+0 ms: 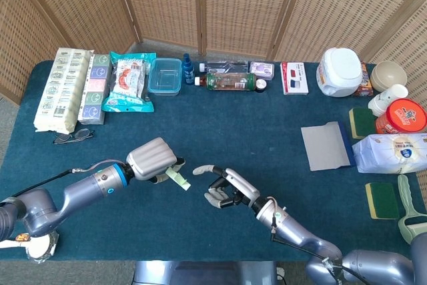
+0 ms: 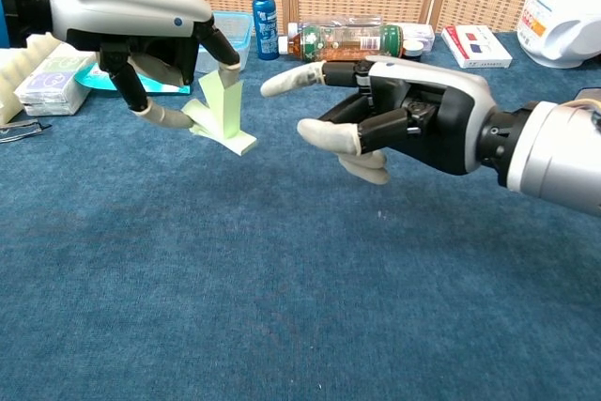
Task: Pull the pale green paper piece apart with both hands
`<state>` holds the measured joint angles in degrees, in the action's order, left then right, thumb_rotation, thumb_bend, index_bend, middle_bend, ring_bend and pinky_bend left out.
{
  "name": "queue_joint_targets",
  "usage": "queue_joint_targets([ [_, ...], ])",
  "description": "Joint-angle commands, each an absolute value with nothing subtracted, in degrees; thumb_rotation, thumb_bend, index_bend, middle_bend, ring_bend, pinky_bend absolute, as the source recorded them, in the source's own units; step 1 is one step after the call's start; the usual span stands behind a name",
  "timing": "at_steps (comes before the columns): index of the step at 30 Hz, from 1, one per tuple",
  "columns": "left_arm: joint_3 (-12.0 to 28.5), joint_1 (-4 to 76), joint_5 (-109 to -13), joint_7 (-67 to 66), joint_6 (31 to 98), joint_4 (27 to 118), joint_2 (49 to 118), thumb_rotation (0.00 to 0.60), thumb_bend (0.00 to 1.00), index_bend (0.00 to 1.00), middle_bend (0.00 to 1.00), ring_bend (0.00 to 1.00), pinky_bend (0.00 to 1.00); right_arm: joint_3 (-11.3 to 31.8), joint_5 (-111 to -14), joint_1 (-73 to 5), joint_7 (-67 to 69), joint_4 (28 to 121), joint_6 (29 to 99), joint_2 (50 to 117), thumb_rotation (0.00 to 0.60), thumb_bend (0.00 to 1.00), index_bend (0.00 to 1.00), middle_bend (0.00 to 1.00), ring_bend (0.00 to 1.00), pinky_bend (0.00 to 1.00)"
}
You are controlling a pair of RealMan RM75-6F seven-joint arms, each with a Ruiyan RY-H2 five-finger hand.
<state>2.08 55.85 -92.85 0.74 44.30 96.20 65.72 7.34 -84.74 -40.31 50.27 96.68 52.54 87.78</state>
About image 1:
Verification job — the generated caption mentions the teal snack bag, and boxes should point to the teal snack bag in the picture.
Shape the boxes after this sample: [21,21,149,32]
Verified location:
[100,51,157,113]

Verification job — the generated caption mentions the blue spray bottle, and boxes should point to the blue spray bottle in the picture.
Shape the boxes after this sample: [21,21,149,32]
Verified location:
[182,53,195,85]

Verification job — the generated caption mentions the orange lid canister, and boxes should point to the orange lid canister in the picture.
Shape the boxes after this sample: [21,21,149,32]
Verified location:
[375,98,427,135]

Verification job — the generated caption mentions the orange printed box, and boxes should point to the orange printed box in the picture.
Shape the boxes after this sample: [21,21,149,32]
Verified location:
[353,61,374,97]

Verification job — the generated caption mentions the pale green lint roller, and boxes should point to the pale green lint roller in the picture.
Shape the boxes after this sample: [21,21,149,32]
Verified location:
[396,174,427,245]

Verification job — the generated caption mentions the blue carpet table cover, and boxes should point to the blue carpet table cover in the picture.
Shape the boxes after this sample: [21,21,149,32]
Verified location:
[0,59,427,262]

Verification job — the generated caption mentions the stacked colourful small boxes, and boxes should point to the stacked colourful small boxes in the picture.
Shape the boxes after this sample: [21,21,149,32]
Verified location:
[77,53,113,125]

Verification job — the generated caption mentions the clear container blue rim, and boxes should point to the clear container blue rim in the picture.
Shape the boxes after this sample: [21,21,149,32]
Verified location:
[147,57,183,96]

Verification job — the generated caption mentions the white plastic jug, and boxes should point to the white plastic jug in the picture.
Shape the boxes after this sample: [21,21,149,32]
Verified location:
[316,47,364,98]

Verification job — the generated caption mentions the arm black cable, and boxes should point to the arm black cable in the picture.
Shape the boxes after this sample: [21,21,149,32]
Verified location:
[270,210,368,285]
[9,160,118,199]

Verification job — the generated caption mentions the white paper cup stack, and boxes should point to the white paper cup stack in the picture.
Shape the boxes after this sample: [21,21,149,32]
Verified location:
[368,83,409,117]

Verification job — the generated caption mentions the cream tissue multipack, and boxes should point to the cream tissue multipack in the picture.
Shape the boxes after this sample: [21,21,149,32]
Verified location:
[33,47,95,133]

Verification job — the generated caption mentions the beige bowl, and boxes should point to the beige bowl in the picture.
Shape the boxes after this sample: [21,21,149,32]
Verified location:
[370,60,408,93]

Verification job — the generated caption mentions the foil wrapped white cup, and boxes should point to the foil wrapped white cup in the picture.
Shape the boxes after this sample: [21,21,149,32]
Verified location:
[25,230,60,261]

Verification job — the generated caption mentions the black eyeglasses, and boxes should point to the black eyeglasses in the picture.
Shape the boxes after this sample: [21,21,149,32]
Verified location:
[52,127,95,146]

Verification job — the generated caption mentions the grey robot torso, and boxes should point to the grey robot torso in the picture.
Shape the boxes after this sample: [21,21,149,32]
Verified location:
[133,260,278,285]

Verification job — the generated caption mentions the purple flat box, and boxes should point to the purple flat box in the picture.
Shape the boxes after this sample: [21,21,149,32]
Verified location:
[249,61,276,81]

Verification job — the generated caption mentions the white red glasses box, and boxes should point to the white red glasses box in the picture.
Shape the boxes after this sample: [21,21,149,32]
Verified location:
[280,61,310,95]

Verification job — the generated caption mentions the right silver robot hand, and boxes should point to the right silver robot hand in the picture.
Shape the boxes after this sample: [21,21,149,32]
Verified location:
[192,164,261,211]

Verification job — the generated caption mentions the white wet wipes pack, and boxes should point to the white wet wipes pack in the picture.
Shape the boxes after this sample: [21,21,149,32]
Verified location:
[352,133,427,175]

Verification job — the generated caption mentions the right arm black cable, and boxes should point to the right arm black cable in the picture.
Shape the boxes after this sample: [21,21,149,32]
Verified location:
[270,210,368,285]

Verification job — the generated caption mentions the green label tea bottle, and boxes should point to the green label tea bottle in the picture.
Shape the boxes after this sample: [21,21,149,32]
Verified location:
[194,71,258,91]

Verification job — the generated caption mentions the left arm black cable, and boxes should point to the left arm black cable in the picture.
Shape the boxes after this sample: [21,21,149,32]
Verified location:
[9,160,118,199]

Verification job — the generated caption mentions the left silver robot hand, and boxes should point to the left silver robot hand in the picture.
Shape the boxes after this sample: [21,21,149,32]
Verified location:
[125,137,186,184]

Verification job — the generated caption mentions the green yellow sponge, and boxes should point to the green yellow sponge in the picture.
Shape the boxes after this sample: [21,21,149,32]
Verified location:
[364,182,400,220]
[348,107,378,140]

